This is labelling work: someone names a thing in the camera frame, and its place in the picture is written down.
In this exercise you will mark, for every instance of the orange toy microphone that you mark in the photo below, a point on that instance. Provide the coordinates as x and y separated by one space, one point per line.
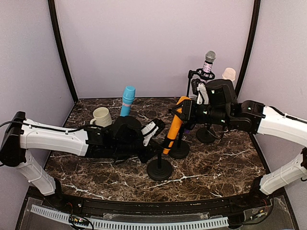
176 127

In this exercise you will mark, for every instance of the pink toy microphone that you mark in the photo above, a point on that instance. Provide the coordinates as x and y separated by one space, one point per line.
229 74

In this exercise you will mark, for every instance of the black round-base orange mic stand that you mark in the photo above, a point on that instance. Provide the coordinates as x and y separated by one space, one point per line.
159 169

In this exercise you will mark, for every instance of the black right corner post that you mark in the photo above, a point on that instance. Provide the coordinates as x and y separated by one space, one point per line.
249 45

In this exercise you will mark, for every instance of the cream ceramic mug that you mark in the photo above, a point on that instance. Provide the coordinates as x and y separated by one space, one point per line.
101 117

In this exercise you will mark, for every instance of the black corner post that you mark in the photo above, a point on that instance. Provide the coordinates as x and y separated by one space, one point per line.
60 48
249 45

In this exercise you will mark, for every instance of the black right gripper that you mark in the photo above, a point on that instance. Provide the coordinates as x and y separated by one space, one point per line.
189 111

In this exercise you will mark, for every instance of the black tripod mic stand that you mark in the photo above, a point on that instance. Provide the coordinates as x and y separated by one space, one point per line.
195 77

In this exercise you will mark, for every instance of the blue toy microphone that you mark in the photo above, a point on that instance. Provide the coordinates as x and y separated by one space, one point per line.
127 100

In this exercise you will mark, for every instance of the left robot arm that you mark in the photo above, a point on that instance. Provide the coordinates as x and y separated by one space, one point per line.
23 134

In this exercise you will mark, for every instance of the black left corner post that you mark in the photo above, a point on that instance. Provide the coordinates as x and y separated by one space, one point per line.
60 48

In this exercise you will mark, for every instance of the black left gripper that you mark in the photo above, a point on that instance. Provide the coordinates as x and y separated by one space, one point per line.
150 152

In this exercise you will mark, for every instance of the black round-base pink mic stand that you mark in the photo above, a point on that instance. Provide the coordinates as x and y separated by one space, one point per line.
205 135

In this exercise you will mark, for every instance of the black round-base purple mic stand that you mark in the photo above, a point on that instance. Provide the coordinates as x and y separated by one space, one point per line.
180 148

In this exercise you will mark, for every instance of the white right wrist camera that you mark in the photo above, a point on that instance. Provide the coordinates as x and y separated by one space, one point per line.
199 89

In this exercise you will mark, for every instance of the black front frame rail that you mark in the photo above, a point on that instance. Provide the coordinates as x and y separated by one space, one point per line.
233 206

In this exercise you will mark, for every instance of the white slotted cable duct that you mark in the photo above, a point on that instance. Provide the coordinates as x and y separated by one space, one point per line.
130 222

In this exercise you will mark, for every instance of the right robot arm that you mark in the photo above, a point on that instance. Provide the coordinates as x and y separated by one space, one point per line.
217 104

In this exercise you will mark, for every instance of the silver glitter microphone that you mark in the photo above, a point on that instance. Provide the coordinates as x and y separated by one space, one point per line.
206 72

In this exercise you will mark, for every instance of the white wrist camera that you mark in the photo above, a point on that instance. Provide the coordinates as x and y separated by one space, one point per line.
154 128
199 89

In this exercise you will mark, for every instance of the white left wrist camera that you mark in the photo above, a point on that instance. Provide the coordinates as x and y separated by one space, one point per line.
154 128

